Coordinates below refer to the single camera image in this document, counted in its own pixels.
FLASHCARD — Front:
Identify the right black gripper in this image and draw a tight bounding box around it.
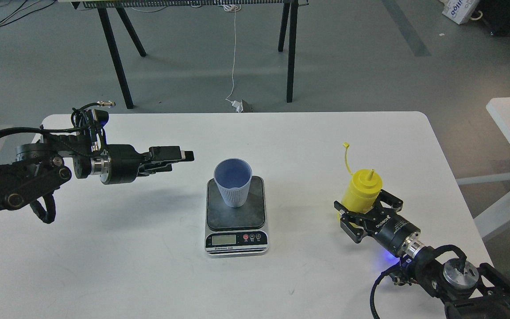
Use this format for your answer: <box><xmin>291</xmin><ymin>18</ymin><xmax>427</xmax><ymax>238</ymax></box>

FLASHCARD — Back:
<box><xmin>333</xmin><ymin>189</ymin><xmax>421</xmax><ymax>258</ymax></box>

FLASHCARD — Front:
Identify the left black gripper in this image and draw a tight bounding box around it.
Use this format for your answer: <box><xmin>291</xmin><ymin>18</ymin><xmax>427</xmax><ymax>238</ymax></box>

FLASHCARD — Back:
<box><xmin>100</xmin><ymin>144</ymin><xmax>195</xmax><ymax>185</ymax></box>

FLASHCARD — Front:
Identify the yellow squeeze bottle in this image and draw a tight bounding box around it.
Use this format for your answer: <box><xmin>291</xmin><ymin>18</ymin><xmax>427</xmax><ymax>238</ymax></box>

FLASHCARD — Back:
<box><xmin>341</xmin><ymin>143</ymin><xmax>383</xmax><ymax>214</ymax></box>

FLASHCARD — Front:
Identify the blue plastic cup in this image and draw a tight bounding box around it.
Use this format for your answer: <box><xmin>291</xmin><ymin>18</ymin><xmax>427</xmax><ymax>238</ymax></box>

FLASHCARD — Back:
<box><xmin>214</xmin><ymin>158</ymin><xmax>253</xmax><ymax>208</ymax></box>

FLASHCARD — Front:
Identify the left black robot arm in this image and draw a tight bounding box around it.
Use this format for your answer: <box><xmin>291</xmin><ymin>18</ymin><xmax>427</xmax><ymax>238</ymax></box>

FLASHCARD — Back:
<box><xmin>0</xmin><ymin>101</ymin><xmax>194</xmax><ymax>224</ymax></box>

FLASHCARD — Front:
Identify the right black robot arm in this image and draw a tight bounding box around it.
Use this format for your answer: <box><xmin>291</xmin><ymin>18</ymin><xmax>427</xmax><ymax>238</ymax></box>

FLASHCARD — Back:
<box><xmin>333</xmin><ymin>190</ymin><xmax>510</xmax><ymax>319</ymax></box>

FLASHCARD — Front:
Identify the digital kitchen scale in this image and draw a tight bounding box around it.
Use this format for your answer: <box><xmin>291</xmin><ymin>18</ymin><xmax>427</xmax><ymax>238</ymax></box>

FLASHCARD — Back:
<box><xmin>205</xmin><ymin>176</ymin><xmax>269</xmax><ymax>258</ymax></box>

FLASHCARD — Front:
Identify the white power adapter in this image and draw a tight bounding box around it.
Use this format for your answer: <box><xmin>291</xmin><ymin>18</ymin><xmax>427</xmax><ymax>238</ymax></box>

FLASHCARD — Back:
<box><xmin>231</xmin><ymin>100</ymin><xmax>243</xmax><ymax>113</ymax></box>

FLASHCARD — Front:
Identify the black trestle table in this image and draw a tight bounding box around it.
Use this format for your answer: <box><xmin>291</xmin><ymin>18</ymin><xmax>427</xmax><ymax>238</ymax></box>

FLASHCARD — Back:
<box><xmin>59</xmin><ymin>0</ymin><xmax>310</xmax><ymax>110</ymax></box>

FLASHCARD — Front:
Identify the white cardboard box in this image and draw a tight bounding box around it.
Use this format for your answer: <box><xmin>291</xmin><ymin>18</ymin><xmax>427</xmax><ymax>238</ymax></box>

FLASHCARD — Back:
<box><xmin>442</xmin><ymin>0</ymin><xmax>483</xmax><ymax>25</ymax></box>

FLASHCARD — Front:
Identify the white hanging cable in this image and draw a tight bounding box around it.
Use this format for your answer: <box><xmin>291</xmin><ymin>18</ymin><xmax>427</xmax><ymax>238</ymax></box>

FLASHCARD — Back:
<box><xmin>224</xmin><ymin>4</ymin><xmax>243</xmax><ymax>105</ymax></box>

